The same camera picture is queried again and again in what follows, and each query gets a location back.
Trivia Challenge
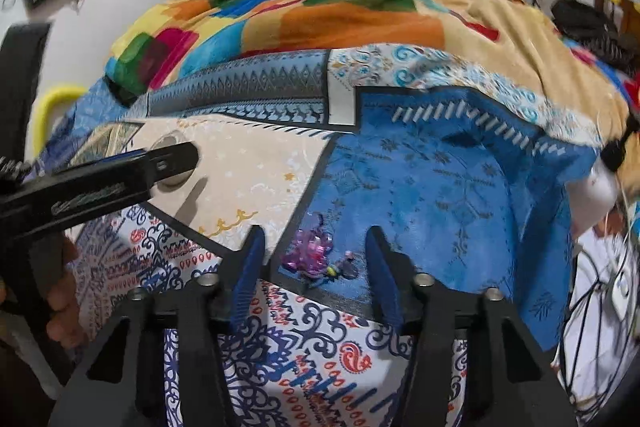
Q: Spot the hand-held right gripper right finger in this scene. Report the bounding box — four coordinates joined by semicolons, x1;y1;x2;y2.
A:
364;227;581;427

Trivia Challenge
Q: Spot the colourful patchwork blanket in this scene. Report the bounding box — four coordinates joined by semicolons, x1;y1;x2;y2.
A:
104;0;501;105

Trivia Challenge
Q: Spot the beige blanket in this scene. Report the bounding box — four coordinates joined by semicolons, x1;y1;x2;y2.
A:
425;0;631;148

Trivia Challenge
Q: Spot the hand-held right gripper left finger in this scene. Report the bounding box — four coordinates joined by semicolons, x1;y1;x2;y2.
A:
47;224;267;427

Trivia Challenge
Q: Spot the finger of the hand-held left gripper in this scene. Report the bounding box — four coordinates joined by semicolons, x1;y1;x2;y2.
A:
142;142;201;196
70;148;148;168

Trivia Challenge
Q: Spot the purple crinkled wrapper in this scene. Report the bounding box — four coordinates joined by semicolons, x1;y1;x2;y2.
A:
280;214;335;275

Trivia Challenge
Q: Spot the black bag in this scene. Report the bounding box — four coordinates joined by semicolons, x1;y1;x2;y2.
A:
550;0;618;42

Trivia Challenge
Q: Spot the white cable bundle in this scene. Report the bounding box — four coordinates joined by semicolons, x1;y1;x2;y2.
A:
565;207;640;408

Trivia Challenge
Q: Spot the person's left hand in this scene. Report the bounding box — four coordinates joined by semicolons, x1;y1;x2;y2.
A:
42;237;88;350

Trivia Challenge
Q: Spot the blue patterned bed sheet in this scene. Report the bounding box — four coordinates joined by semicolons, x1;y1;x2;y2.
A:
30;44;601;427

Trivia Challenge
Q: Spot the small blue yellow wrapper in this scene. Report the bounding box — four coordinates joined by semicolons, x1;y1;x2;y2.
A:
325;252;358;280

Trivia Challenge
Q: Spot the striped cloth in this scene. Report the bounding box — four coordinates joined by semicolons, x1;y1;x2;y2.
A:
590;32;636;62

